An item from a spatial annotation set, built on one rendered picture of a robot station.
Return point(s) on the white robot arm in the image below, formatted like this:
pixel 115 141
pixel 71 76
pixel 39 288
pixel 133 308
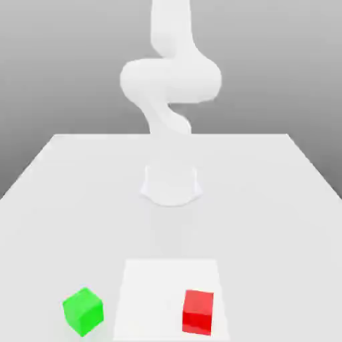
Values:
pixel 171 80

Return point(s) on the small green cube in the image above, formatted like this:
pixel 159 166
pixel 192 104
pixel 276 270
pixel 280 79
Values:
pixel 83 311

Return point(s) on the small red cube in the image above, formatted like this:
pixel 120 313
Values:
pixel 197 312

